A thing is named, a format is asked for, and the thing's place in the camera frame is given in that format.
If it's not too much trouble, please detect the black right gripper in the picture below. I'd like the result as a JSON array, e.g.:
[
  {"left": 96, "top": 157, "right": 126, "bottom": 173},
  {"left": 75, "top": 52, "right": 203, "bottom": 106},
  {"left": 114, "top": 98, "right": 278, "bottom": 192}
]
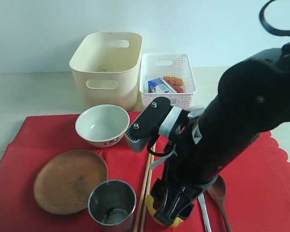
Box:
[{"left": 150, "top": 106, "right": 260, "bottom": 227}]

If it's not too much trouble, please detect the yellow lemon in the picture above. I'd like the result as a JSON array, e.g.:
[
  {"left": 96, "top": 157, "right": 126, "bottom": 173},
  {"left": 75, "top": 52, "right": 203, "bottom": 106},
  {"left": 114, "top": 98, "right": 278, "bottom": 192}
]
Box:
[{"left": 146, "top": 194, "right": 184, "bottom": 228}]

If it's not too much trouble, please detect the red sausage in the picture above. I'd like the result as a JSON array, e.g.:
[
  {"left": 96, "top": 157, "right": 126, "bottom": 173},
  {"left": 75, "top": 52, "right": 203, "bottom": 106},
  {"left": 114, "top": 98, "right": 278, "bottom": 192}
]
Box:
[{"left": 174, "top": 86, "right": 184, "bottom": 93}]

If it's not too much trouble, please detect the blue white milk carton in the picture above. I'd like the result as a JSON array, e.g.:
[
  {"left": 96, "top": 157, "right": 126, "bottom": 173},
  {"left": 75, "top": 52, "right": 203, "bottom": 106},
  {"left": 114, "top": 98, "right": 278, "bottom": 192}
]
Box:
[{"left": 148, "top": 78, "right": 176, "bottom": 93}]

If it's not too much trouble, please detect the fried breaded cutlet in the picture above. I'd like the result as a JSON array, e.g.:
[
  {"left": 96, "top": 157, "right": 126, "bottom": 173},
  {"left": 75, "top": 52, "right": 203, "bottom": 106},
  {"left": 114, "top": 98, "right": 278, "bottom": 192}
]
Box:
[{"left": 163, "top": 76, "right": 184, "bottom": 87}]

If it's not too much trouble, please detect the white perforated plastic basket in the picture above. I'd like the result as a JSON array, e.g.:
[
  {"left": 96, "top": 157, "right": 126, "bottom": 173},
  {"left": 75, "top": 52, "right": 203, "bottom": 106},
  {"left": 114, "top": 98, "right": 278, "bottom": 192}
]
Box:
[{"left": 139, "top": 53, "right": 197, "bottom": 109}]

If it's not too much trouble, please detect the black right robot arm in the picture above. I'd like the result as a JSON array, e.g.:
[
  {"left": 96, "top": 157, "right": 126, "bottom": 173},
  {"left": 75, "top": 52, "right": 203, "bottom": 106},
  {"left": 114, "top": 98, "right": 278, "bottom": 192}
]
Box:
[{"left": 151, "top": 43, "right": 290, "bottom": 227}]

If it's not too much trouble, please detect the steel table knife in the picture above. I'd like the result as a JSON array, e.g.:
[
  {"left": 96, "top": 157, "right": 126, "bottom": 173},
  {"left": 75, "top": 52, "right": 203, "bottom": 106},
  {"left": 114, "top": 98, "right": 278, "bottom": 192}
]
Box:
[{"left": 198, "top": 193, "right": 212, "bottom": 232}]

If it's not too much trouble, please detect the right wooden chopstick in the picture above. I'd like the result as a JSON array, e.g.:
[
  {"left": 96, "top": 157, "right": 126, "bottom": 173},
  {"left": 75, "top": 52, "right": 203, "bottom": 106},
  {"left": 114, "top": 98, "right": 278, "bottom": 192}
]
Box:
[{"left": 140, "top": 153, "right": 155, "bottom": 232}]

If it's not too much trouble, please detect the wooden chopstick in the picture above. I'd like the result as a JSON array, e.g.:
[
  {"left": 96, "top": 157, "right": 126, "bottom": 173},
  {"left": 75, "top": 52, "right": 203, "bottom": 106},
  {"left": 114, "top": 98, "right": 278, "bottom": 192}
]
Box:
[
  {"left": 133, "top": 154, "right": 151, "bottom": 232},
  {"left": 140, "top": 153, "right": 155, "bottom": 232}
]

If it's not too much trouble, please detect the left wooden chopstick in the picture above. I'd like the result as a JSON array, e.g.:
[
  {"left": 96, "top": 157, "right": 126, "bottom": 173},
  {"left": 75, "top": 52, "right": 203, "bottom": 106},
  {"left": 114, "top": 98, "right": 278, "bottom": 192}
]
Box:
[{"left": 133, "top": 154, "right": 151, "bottom": 232}]

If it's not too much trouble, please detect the dark wooden spoon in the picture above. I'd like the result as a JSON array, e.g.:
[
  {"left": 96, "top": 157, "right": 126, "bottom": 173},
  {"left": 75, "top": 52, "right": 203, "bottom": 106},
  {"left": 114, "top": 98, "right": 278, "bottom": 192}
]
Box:
[{"left": 207, "top": 175, "right": 233, "bottom": 232}]

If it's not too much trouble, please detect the steel cup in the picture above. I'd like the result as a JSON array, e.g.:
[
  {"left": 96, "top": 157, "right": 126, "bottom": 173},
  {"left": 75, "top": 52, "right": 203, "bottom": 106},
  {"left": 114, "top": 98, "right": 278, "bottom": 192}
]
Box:
[{"left": 87, "top": 179, "right": 137, "bottom": 232}]

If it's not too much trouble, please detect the white ceramic bowl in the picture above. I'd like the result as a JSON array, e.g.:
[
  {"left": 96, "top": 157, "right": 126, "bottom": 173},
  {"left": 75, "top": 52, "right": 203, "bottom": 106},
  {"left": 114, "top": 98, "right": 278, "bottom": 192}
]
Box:
[{"left": 75, "top": 104, "right": 130, "bottom": 148}]

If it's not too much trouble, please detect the brown wooden plate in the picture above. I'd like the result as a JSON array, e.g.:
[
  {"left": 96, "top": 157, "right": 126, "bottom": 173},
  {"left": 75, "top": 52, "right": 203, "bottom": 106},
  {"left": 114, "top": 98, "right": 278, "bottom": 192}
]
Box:
[{"left": 33, "top": 149, "right": 109, "bottom": 215}]

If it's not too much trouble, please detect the cream plastic bin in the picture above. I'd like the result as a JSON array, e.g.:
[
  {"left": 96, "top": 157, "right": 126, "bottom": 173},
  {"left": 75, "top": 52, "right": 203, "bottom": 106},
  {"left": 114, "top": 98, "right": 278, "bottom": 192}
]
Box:
[{"left": 69, "top": 32, "right": 143, "bottom": 111}]

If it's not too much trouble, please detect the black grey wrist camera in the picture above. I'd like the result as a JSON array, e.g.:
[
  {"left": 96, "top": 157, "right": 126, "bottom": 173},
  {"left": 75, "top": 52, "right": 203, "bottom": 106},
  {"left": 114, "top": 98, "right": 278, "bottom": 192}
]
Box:
[{"left": 125, "top": 97, "right": 182, "bottom": 152}]

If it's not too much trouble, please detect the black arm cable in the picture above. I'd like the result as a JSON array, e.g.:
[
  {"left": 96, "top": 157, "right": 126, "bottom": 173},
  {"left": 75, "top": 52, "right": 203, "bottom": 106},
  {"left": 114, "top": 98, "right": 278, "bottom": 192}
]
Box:
[{"left": 259, "top": 0, "right": 290, "bottom": 42}]

